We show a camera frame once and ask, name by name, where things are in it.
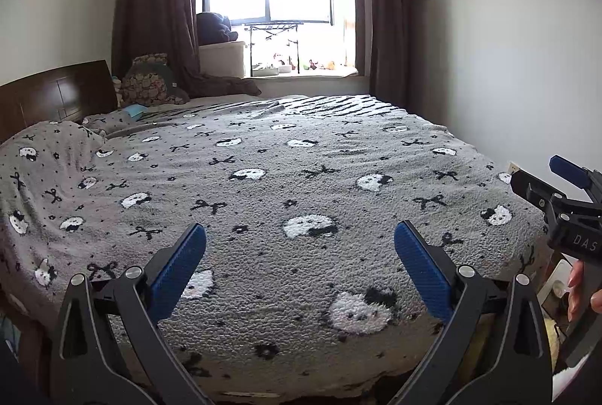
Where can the yellow fleece clothing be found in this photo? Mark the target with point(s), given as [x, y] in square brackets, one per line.
[555, 339]

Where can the white fleece cloth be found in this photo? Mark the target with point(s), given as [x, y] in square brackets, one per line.
[566, 381]

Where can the teal cloth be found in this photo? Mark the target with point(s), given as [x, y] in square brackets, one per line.
[135, 112]

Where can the white wall socket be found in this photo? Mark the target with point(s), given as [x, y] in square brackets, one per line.
[514, 167]

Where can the grey dotted pillow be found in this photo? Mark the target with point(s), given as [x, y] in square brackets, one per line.
[110, 120]
[47, 141]

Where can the brown patterned pillow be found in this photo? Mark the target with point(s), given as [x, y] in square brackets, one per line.
[146, 83]

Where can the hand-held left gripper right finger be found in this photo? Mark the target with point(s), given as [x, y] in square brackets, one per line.
[421, 271]

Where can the black drying rack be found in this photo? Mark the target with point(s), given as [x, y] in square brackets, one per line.
[273, 28]

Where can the wooden headboard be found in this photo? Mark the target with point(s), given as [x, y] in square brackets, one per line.
[51, 92]

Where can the white storage box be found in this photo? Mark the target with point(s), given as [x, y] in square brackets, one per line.
[221, 59]

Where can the person's right hand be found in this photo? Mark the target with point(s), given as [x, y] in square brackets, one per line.
[575, 287]

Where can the dark cloth pile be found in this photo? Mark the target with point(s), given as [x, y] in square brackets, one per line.
[214, 28]

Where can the row of small windowsill figurines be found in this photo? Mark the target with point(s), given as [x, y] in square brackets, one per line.
[315, 64]

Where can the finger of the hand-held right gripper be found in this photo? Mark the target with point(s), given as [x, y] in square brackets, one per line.
[569, 170]
[536, 191]

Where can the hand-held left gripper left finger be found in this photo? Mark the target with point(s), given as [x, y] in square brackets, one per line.
[181, 271]

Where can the grey printed blanket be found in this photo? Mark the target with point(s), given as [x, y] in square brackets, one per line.
[282, 160]

